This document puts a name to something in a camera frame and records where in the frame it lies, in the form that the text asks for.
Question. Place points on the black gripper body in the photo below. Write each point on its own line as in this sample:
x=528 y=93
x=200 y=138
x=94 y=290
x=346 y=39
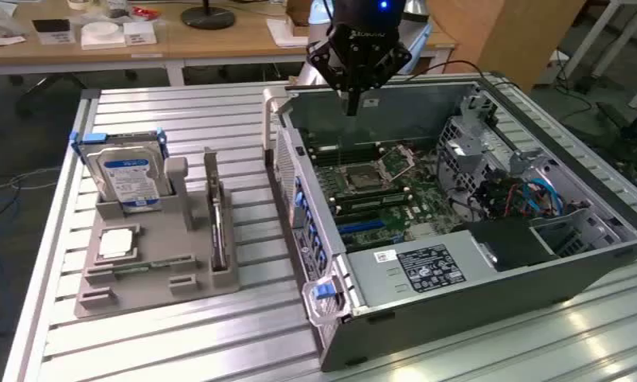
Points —
x=364 y=24

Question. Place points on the graphics card with metal bracket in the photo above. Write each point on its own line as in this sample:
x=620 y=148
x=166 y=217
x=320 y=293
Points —
x=214 y=207

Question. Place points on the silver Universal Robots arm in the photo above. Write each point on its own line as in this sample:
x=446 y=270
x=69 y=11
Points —
x=316 y=24

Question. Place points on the white flat box stack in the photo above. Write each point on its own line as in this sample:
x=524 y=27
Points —
x=284 y=33

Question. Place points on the brown cardboard box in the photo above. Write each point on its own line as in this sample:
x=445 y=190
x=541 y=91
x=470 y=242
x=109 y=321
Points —
x=297 y=12

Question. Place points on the long wooden desk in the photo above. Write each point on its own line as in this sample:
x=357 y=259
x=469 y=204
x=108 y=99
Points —
x=217 y=40

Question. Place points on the wooden cabinet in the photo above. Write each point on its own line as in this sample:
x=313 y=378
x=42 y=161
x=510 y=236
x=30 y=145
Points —
x=509 y=40

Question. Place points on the black round lamp base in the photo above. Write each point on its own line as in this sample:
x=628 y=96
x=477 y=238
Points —
x=206 y=18

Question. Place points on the metal socket cover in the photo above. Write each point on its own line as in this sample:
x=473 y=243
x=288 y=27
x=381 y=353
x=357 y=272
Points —
x=397 y=161

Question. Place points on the perforated metal disk bay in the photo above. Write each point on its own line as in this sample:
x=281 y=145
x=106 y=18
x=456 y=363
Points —
x=464 y=159

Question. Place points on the CPU socket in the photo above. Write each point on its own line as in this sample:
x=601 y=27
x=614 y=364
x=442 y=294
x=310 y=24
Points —
x=361 y=179

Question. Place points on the white floor socket box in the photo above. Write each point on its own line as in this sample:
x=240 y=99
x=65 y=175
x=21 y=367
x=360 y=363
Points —
x=554 y=71

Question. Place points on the RAM stick with black label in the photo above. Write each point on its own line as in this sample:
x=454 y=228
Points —
x=372 y=200

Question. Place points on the small white labelled box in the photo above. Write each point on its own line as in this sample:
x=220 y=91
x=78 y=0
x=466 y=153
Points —
x=137 y=33

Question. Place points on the red packet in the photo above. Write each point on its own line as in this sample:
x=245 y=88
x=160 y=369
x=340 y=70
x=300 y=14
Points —
x=144 y=12

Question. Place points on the green motherboard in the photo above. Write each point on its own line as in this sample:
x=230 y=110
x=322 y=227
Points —
x=418 y=207

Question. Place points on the blue expansion slot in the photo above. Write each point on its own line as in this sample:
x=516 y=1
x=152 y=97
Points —
x=358 y=227

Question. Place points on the hard disk with blue caddy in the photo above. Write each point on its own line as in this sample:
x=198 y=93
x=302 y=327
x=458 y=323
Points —
x=121 y=175

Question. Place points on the beige tape roll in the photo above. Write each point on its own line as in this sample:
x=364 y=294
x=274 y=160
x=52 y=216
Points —
x=78 y=4

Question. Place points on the white box with black top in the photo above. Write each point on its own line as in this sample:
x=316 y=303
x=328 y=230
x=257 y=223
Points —
x=53 y=32

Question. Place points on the grey power supply unit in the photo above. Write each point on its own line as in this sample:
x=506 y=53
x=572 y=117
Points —
x=372 y=274

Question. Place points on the black chair base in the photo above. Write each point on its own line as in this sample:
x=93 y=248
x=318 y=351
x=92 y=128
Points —
x=32 y=89

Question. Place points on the blue case latch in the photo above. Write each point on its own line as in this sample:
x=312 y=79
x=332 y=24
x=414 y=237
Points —
x=322 y=290

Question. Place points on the white paper label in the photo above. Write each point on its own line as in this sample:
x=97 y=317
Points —
x=5 y=40

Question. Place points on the silver CPU chip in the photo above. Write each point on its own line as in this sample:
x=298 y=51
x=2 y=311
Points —
x=116 y=242

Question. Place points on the green RAM stick bare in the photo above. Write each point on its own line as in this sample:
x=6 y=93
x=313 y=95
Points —
x=148 y=266

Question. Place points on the grey plastic parts rack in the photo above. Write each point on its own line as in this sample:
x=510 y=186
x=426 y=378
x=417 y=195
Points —
x=153 y=286

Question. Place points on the dark grey open PC case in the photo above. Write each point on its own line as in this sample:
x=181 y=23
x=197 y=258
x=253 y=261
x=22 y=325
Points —
x=456 y=318

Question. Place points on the white metal table frame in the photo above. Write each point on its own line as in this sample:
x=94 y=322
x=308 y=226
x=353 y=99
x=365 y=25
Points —
x=605 y=40

